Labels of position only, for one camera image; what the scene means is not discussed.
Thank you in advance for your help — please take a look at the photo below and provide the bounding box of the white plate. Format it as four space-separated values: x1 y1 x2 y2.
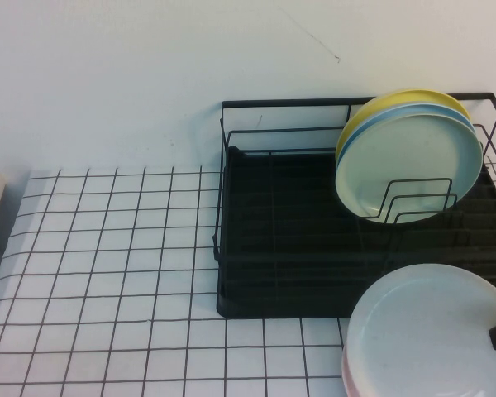
346 263 496 397

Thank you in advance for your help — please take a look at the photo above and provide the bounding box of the pink plate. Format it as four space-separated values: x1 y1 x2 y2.
340 350 357 397

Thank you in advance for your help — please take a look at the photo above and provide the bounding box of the mint green plate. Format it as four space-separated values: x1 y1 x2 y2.
335 114 484 225

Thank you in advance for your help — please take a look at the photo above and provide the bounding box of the blue plate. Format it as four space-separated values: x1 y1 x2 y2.
337 103 477 155

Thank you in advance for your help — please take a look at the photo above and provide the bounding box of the yellow plate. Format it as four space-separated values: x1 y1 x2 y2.
334 87 471 160

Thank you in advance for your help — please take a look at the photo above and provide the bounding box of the black plastic drip tray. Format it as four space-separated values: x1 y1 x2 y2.
217 145 496 319

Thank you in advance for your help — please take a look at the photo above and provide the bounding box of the white black-grid tablecloth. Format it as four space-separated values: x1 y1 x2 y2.
0 165 496 397

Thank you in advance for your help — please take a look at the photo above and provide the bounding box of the black wire dish rack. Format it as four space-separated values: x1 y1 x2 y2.
212 91 496 319

